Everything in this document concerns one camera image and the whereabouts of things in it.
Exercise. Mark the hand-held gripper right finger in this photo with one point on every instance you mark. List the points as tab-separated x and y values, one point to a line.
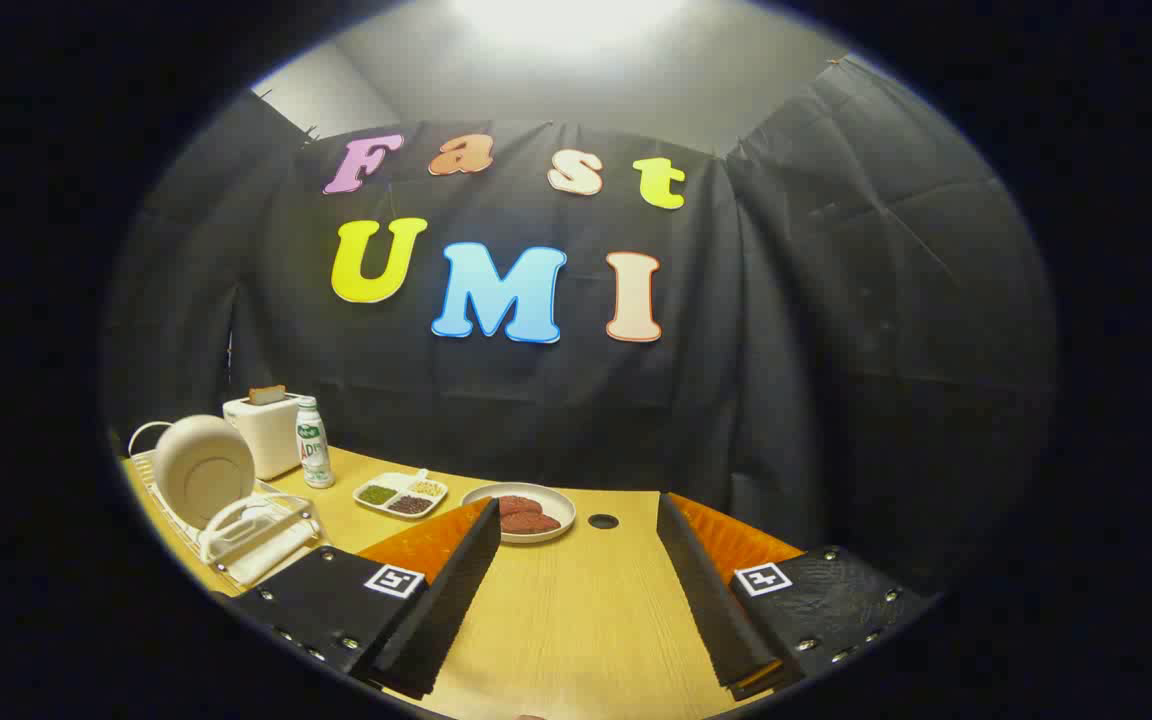
706	600

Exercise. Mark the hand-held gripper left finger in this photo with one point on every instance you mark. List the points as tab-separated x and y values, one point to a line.
456	600

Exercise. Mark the cream round plate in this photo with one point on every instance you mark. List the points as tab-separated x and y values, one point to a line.
204	470

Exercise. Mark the white divided grain dish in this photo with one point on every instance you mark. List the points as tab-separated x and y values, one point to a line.
399	495

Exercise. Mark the beige plate with patties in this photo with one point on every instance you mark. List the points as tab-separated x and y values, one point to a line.
556	500

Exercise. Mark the red meat patty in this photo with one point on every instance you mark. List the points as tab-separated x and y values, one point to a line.
519	504
533	523

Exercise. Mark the white green label bottle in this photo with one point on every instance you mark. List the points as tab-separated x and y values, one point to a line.
314	450

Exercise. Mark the white toaster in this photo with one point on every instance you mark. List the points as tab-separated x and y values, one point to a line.
271	440

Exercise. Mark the black backdrop cloth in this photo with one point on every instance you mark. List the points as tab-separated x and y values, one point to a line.
786	350

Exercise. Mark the brown toast slice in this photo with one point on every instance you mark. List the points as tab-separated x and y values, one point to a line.
267	394

